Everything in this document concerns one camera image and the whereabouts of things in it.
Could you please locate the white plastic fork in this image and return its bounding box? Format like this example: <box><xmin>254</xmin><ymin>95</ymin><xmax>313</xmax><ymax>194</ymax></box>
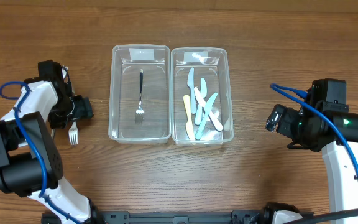
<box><xmin>68</xmin><ymin>122</ymin><xmax>78</xmax><ymax>145</ymax></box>

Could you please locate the black handled metal fork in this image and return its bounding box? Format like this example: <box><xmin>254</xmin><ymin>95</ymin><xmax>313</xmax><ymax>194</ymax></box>
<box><xmin>135</xmin><ymin>69</ymin><xmax>144</xmax><ymax>123</ymax></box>

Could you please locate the teal plastic knife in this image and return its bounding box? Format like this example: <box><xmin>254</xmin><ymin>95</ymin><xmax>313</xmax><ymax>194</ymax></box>
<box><xmin>195</xmin><ymin>92</ymin><xmax>218</xmax><ymax>140</ymax></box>

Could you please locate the yellow plastic knife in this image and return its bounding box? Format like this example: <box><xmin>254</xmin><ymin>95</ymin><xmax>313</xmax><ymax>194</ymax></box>
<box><xmin>183</xmin><ymin>95</ymin><xmax>195</xmax><ymax>141</ymax></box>

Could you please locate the light blue plastic knife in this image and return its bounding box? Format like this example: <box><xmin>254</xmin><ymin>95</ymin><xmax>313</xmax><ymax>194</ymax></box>
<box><xmin>187</xmin><ymin>67</ymin><xmax>196</xmax><ymax>114</ymax></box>

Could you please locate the pale blue plastic fork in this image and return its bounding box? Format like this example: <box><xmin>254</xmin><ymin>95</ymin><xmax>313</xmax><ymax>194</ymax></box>
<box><xmin>62</xmin><ymin>65</ymin><xmax>69</xmax><ymax>80</ymax></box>

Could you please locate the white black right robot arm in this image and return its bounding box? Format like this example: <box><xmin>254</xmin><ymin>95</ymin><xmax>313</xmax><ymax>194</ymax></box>
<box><xmin>261</xmin><ymin>78</ymin><xmax>358</xmax><ymax>223</ymax></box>

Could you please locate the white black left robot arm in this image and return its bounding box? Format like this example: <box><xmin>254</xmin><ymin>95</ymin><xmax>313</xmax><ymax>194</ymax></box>
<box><xmin>0</xmin><ymin>60</ymin><xmax>105</xmax><ymax>223</ymax></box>

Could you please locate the left clear plastic container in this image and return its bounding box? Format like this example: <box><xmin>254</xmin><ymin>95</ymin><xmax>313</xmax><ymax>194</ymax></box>
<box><xmin>108</xmin><ymin>44</ymin><xmax>172</xmax><ymax>144</ymax></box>

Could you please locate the clear plastic container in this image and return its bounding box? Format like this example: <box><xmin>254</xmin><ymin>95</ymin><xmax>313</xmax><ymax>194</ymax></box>
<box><xmin>170</xmin><ymin>47</ymin><xmax>234</xmax><ymax>145</ymax></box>
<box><xmin>108</xmin><ymin>44</ymin><xmax>172</xmax><ymax>144</ymax></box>

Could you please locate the right clear plastic container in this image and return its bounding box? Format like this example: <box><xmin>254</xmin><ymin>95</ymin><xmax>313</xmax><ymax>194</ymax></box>
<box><xmin>170</xmin><ymin>47</ymin><xmax>234</xmax><ymax>145</ymax></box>

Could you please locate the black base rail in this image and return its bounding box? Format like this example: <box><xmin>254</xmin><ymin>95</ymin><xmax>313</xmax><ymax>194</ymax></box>
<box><xmin>100</xmin><ymin>210</ymin><xmax>261</xmax><ymax>224</ymax></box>

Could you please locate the black thick cable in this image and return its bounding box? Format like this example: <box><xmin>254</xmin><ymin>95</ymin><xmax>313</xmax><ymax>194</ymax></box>
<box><xmin>287</xmin><ymin>205</ymin><xmax>358</xmax><ymax>224</ymax></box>

